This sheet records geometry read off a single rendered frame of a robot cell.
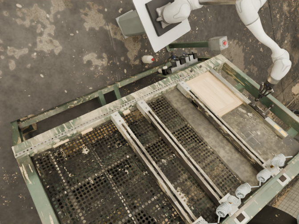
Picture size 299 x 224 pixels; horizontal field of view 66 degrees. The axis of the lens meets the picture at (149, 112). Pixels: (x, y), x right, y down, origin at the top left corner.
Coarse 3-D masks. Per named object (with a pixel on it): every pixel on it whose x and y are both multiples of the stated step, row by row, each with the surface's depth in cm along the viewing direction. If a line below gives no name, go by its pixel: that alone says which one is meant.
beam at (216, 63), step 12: (216, 60) 247; (180, 72) 229; (204, 72) 236; (156, 84) 215; (132, 96) 203; (156, 96) 212; (108, 108) 193; (132, 108) 202; (72, 120) 182; (84, 120) 183; (96, 120) 184; (48, 132) 173; (60, 132) 174; (72, 132) 175; (24, 144) 165; (48, 144) 167
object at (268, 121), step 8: (216, 72) 237; (224, 80) 231; (232, 88) 225; (240, 96) 219; (248, 104) 214; (256, 112) 210; (264, 120) 207; (272, 128) 203; (280, 128) 201; (280, 136) 200
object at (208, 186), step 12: (144, 108) 194; (156, 120) 189; (168, 132) 182; (168, 144) 181; (180, 144) 177; (180, 156) 173; (192, 168) 166; (204, 180) 161; (216, 192) 158; (216, 204) 158; (240, 204) 137
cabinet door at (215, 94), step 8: (208, 72) 238; (192, 80) 228; (200, 80) 230; (208, 80) 231; (216, 80) 232; (192, 88) 222; (200, 88) 223; (208, 88) 225; (216, 88) 226; (224, 88) 227; (200, 96) 217; (208, 96) 218; (216, 96) 219; (224, 96) 220; (232, 96) 221; (208, 104) 212; (216, 104) 213; (224, 104) 214; (232, 104) 215; (240, 104) 217; (216, 112) 207; (224, 112) 208
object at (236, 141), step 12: (180, 84) 216; (192, 96) 208; (204, 108) 201; (216, 120) 195; (228, 132) 188; (240, 144) 183; (252, 156) 177; (264, 168) 172; (276, 180) 164; (288, 180) 164
